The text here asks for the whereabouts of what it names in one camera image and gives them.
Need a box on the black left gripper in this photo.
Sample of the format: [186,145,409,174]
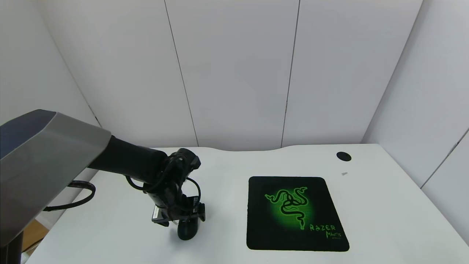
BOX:
[146,191,206,227]

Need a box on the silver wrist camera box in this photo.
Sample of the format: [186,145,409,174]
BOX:
[152,205,173,224]

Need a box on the black green Razer mouse pad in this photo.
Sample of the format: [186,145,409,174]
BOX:
[246,176,350,252]

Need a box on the black Philips computer mouse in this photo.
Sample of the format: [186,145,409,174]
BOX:
[177,219,200,241]

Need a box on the black floor cable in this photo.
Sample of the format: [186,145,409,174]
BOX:
[22,238,43,254]

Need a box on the thick black sleeved arm cable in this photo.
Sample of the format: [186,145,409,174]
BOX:
[43,180,97,212]

